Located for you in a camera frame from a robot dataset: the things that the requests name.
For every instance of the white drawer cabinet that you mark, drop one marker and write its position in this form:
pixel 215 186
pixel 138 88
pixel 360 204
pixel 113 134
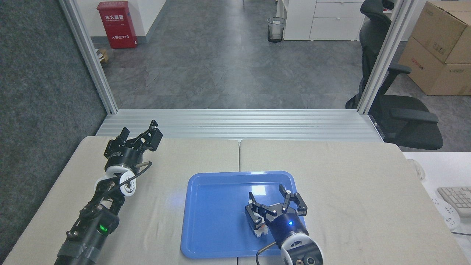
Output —
pixel 331 22

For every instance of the white power strip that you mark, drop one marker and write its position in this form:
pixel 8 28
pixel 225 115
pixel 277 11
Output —
pixel 449 217

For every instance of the black mesh waste bin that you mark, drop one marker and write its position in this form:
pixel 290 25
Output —
pixel 276 29

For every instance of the white orange switch part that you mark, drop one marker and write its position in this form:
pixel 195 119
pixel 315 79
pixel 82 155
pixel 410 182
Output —
pixel 261 231

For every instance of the black office chair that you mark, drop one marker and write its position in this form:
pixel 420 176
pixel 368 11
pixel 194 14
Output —
pixel 408 114

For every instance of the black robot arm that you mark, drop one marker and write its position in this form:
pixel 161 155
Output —
pixel 92 228
pixel 303 252

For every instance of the white desk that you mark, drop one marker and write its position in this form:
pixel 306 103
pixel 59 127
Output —
pixel 447 169

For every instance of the white computer keyboard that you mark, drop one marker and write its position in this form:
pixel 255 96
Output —
pixel 458 198

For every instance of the red-print brown cardboard box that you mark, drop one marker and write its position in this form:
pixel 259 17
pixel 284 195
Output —
pixel 430 73

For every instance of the beige table cloth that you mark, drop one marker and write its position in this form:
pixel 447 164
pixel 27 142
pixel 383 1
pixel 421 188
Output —
pixel 360 191
pixel 165 165

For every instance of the white computer mouse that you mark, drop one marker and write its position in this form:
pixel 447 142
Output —
pixel 417 169

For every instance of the red fire extinguisher box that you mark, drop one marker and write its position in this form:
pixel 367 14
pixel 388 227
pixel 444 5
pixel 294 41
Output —
pixel 117 25

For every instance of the small-print brown cardboard box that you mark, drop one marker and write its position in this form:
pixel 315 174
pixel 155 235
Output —
pixel 441 29

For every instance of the small open cardboard box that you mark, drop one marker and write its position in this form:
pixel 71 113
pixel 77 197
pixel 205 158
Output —
pixel 102 56

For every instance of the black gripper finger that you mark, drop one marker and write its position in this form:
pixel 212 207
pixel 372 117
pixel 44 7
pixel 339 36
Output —
pixel 114 145
pixel 151 139
pixel 297 203
pixel 257 211

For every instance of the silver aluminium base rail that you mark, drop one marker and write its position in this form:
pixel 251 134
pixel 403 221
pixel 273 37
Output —
pixel 235 125

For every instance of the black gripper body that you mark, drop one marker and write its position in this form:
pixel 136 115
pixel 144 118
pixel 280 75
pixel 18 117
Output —
pixel 287 226
pixel 125 158

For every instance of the blue plastic tray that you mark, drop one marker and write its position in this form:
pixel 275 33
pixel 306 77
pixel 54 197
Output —
pixel 217 221

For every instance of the silver aluminium post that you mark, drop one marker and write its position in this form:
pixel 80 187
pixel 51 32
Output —
pixel 92 59
pixel 382 59

